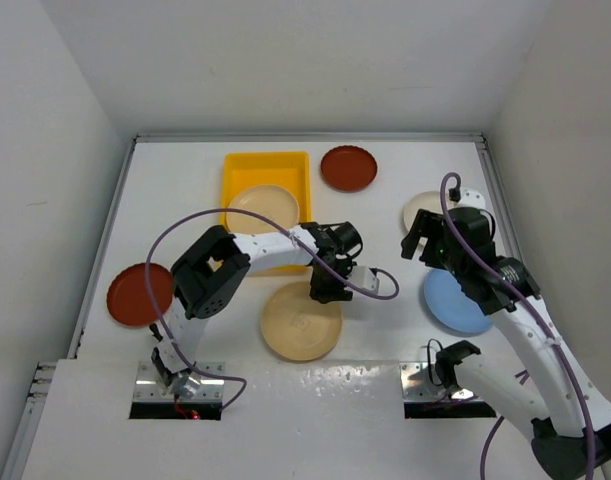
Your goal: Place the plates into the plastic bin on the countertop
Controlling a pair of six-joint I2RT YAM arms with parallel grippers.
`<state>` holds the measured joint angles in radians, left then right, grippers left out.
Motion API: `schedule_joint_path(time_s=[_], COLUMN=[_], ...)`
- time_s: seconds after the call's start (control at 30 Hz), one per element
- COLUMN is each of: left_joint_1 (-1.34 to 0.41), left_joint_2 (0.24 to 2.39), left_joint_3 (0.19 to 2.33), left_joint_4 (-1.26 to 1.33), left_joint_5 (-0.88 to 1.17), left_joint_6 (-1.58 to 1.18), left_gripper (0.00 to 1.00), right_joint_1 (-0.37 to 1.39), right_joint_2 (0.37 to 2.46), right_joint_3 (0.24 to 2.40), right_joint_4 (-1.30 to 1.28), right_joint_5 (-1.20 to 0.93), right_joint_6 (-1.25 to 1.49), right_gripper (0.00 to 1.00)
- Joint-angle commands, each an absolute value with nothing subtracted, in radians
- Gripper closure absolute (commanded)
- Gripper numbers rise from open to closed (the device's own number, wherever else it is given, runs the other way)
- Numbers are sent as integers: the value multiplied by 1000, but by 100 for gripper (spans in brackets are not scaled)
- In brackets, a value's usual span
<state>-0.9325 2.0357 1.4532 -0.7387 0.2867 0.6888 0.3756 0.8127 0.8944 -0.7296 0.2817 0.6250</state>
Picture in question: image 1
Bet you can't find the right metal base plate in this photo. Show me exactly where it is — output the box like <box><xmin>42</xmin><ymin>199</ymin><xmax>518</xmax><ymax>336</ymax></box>
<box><xmin>399</xmin><ymin>361</ymin><xmax>482</xmax><ymax>403</ymax></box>

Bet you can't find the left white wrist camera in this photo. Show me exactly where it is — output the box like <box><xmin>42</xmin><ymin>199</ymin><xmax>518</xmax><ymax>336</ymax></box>
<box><xmin>348</xmin><ymin>266</ymin><xmax>379</xmax><ymax>294</ymax></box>

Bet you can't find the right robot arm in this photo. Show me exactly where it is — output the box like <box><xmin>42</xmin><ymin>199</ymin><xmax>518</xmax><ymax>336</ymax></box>
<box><xmin>401</xmin><ymin>207</ymin><xmax>611</xmax><ymax>479</ymax></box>

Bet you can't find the purple cable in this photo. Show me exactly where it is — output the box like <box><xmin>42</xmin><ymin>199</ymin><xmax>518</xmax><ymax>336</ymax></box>
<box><xmin>439</xmin><ymin>172</ymin><xmax>597</xmax><ymax>480</ymax></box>
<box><xmin>145</xmin><ymin>207</ymin><xmax>400</xmax><ymax>412</ymax></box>

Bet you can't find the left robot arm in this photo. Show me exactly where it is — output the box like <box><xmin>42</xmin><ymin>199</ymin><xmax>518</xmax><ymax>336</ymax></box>
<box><xmin>151</xmin><ymin>222</ymin><xmax>363</xmax><ymax>396</ymax></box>

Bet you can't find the dark red plate top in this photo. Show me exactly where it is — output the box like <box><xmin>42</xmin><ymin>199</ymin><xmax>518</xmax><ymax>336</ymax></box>
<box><xmin>320</xmin><ymin>145</ymin><xmax>378</xmax><ymax>193</ymax></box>

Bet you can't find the metal base plate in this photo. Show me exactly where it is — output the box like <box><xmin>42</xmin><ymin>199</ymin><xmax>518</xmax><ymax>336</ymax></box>
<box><xmin>399</xmin><ymin>361</ymin><xmax>482</xmax><ymax>403</ymax></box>
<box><xmin>132</xmin><ymin>361</ymin><xmax>224</xmax><ymax>404</ymax></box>

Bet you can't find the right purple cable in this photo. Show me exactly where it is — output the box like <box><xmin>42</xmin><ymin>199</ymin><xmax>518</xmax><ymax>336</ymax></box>
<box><xmin>439</xmin><ymin>172</ymin><xmax>597</xmax><ymax>480</ymax></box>

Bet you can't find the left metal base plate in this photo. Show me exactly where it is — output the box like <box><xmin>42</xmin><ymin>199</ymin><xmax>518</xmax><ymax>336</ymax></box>
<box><xmin>132</xmin><ymin>361</ymin><xmax>224</xmax><ymax>404</ymax></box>

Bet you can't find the light blue plate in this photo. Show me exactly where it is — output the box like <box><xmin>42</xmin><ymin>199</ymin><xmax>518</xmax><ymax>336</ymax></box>
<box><xmin>423</xmin><ymin>269</ymin><xmax>492</xmax><ymax>335</ymax></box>

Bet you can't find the yellow plastic bin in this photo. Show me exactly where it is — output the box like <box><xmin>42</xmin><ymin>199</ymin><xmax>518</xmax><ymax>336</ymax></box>
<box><xmin>219</xmin><ymin>151</ymin><xmax>314</xmax><ymax>276</ymax></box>

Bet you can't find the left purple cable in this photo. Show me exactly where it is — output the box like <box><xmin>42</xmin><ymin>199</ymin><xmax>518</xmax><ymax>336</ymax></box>
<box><xmin>145</xmin><ymin>207</ymin><xmax>400</xmax><ymax>412</ymax></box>

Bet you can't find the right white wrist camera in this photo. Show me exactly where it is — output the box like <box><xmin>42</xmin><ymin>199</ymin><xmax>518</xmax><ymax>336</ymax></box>
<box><xmin>448</xmin><ymin>187</ymin><xmax>487</xmax><ymax>210</ymax></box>

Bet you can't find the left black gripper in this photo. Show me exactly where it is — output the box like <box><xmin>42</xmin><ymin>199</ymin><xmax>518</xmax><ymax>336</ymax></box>
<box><xmin>310</xmin><ymin>260</ymin><xmax>357</xmax><ymax>304</ymax></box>

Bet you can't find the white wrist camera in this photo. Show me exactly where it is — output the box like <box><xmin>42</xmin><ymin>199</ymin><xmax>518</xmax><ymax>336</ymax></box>
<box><xmin>448</xmin><ymin>187</ymin><xmax>487</xmax><ymax>210</ymax></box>
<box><xmin>348</xmin><ymin>266</ymin><xmax>379</xmax><ymax>294</ymax></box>

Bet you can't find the dark red plate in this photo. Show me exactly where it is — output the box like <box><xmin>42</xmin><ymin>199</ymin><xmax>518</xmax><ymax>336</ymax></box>
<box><xmin>106</xmin><ymin>263</ymin><xmax>173</xmax><ymax>327</ymax></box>
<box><xmin>320</xmin><ymin>145</ymin><xmax>378</xmax><ymax>193</ymax></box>

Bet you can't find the tan plate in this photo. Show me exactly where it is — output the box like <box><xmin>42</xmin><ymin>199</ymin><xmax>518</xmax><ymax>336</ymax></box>
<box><xmin>225</xmin><ymin>185</ymin><xmax>300</xmax><ymax>234</ymax></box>
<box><xmin>259</xmin><ymin>282</ymin><xmax>343</xmax><ymax>363</ymax></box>

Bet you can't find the cream white plate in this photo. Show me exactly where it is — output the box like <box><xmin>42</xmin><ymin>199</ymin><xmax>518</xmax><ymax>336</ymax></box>
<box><xmin>403</xmin><ymin>191</ymin><xmax>442</xmax><ymax>232</ymax></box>

